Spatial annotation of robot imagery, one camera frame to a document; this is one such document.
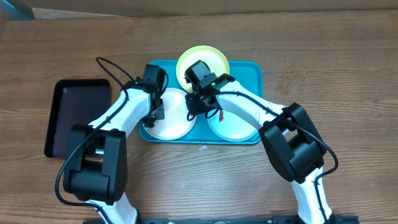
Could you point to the teal plastic tray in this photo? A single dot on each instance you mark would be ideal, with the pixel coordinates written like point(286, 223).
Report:
point(249, 74)

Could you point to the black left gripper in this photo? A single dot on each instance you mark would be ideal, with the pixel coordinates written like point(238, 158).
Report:
point(158, 114)

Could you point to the small white paper scrap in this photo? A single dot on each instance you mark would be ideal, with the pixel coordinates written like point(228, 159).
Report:
point(202, 148)

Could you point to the black water tray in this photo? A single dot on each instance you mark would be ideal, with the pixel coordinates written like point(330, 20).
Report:
point(78, 101)

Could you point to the white plate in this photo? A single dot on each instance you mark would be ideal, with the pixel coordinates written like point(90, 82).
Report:
point(175, 124)

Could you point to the light blue plate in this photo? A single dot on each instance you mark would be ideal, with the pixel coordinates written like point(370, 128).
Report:
point(231, 127)

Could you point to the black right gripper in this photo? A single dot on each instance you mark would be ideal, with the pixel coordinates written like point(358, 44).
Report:
point(192, 100)

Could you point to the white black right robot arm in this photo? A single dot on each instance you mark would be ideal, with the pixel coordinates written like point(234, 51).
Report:
point(292, 142)

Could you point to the yellow-green plate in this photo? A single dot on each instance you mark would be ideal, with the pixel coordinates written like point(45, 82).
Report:
point(215, 59)

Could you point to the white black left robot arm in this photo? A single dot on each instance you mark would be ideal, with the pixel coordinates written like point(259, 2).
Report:
point(94, 173)

